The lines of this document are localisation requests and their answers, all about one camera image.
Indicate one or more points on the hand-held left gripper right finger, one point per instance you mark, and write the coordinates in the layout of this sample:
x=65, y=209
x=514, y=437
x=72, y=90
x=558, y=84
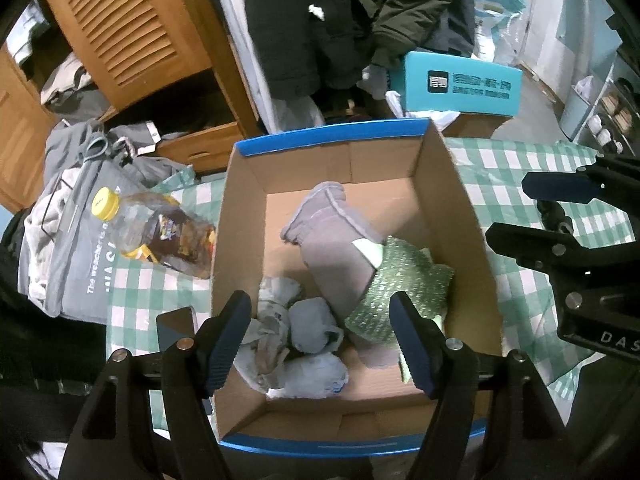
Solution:
x=415, y=347

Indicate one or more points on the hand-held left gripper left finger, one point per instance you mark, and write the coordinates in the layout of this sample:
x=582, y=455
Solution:
x=225, y=347

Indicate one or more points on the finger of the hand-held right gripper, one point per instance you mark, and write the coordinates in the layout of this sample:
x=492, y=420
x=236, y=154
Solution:
x=555, y=187
x=530, y=245

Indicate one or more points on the grey sock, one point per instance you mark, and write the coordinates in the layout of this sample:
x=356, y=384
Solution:
x=275, y=310
x=312, y=325

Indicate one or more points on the grey fleece glove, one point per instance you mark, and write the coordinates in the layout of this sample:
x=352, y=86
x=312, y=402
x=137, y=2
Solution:
x=325, y=260

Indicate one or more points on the blue-rimmed cardboard box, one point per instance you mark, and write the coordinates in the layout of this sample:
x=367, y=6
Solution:
x=240, y=210

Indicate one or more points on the black smartphone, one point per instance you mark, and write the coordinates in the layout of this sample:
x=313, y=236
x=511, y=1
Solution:
x=172, y=327

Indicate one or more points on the green checked tablecloth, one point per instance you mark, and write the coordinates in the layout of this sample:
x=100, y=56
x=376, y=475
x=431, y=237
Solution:
x=500, y=170

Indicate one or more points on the pale blue shoe rack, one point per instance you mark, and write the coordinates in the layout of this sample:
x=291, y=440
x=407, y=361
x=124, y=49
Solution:
x=610, y=110

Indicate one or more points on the brown cardboard box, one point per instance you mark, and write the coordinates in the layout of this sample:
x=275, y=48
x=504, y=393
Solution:
x=475, y=125

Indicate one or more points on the clear plastic bottle yellow cap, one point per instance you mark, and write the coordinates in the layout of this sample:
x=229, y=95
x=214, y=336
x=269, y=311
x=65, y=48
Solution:
x=175, y=240

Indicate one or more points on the teal cardboard box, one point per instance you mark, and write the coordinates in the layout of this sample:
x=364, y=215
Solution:
x=460, y=85

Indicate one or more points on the clear plastic bag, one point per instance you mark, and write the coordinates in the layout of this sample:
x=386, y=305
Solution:
x=500, y=35

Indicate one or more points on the grey tote bag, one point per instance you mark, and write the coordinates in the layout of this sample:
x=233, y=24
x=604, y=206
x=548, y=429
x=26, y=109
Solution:
x=75, y=270

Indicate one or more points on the white crumpled plastic bag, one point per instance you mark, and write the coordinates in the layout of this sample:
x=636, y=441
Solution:
x=395, y=102

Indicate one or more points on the dark cloth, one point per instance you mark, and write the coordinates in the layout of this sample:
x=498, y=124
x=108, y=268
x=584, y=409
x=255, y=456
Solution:
x=30, y=360

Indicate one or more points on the dark green jacket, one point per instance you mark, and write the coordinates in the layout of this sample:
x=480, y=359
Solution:
x=410, y=10

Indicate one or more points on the white hanging garment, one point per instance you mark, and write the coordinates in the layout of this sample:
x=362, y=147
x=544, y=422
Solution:
x=295, y=110

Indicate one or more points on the grey hoodie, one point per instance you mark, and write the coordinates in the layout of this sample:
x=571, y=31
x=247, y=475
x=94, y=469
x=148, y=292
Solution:
x=70, y=140

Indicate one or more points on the grey clothes in cabinet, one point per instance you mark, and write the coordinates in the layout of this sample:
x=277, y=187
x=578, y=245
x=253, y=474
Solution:
x=75, y=90

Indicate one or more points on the black jacket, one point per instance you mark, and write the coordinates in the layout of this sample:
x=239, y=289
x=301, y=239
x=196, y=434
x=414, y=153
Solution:
x=290, y=25

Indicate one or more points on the wooden louvred cabinet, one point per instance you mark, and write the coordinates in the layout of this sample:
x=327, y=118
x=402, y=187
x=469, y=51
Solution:
x=125, y=25

